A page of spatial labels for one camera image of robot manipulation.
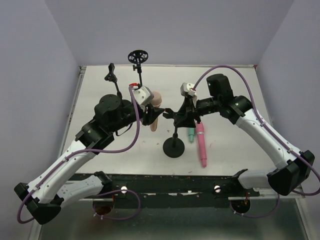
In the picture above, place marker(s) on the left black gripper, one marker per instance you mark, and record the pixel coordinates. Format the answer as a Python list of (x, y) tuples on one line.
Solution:
[(145, 115)]

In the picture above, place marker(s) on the black tripod shock-mount stand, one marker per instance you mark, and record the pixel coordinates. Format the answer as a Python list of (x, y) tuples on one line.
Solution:
[(137, 57)]

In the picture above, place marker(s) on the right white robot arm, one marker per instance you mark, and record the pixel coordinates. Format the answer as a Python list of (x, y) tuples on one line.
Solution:
[(292, 166)]

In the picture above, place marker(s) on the black front mounting rail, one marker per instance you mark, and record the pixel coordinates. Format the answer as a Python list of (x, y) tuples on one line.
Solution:
[(175, 191)]

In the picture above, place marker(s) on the peach microphone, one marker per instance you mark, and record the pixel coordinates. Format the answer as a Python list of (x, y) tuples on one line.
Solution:
[(156, 102)]

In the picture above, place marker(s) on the black clip mic stand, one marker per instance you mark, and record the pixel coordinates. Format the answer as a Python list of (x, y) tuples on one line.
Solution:
[(173, 147)]

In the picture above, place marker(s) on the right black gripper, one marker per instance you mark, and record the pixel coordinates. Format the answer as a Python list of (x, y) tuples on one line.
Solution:
[(189, 115)]

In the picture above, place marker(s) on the green microphone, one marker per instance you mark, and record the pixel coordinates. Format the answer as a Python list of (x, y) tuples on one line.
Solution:
[(191, 134)]

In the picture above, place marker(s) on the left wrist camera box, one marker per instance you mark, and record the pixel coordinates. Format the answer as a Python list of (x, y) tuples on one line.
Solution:
[(143, 95)]

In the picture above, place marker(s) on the black round-base mic stand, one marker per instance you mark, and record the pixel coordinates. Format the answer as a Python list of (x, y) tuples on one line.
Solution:
[(111, 77)]

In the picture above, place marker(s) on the pink microphone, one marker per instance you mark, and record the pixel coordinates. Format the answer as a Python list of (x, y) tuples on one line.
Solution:
[(200, 134)]

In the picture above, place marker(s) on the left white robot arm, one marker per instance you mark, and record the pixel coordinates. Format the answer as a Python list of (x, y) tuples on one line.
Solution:
[(43, 198)]

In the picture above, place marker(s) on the aluminium frame left rail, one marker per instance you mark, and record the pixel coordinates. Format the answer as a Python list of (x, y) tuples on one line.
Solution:
[(82, 70)]

